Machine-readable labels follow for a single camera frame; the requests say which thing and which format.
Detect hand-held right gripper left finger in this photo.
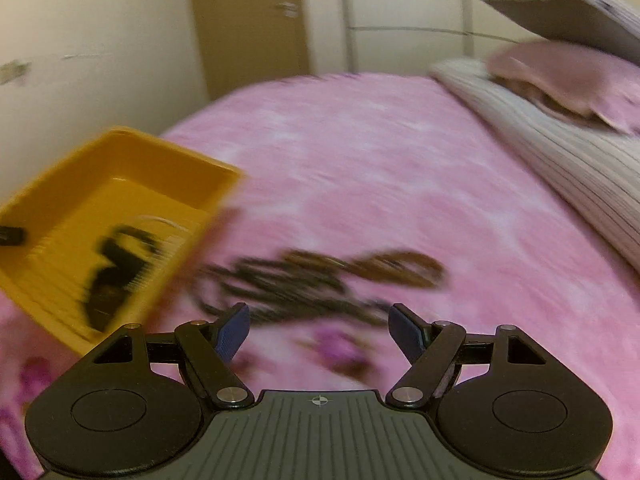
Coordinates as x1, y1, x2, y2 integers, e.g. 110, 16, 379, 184
82, 302, 256, 409

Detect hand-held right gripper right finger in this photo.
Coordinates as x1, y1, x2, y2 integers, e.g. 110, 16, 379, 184
385, 302, 554, 409

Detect orange plastic tray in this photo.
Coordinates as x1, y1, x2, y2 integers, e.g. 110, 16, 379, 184
0, 127, 246, 359

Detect dark bead necklace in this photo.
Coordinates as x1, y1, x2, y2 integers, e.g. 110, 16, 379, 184
192, 255, 388, 328

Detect black watch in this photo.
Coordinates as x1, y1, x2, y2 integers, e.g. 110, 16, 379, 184
82, 224, 170, 335

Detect white bead bracelet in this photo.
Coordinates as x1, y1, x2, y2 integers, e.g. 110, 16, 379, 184
131, 213, 193, 236

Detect pink floral blanket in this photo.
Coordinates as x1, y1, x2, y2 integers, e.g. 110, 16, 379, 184
0, 72, 640, 480

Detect striped quilt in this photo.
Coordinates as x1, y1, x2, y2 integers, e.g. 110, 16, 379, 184
429, 57, 640, 265

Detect brown wooden door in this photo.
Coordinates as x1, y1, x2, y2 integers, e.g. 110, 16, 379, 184
186, 0, 312, 107

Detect pink pillow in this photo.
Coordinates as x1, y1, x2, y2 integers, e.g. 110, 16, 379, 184
486, 40, 640, 137

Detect beige wardrobe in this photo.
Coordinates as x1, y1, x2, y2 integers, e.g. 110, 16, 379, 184
299, 0, 568, 77

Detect grey pillow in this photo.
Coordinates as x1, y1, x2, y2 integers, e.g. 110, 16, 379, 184
476, 0, 640, 68

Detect white wall socket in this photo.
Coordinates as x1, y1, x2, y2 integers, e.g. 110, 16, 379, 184
0, 59, 30, 87

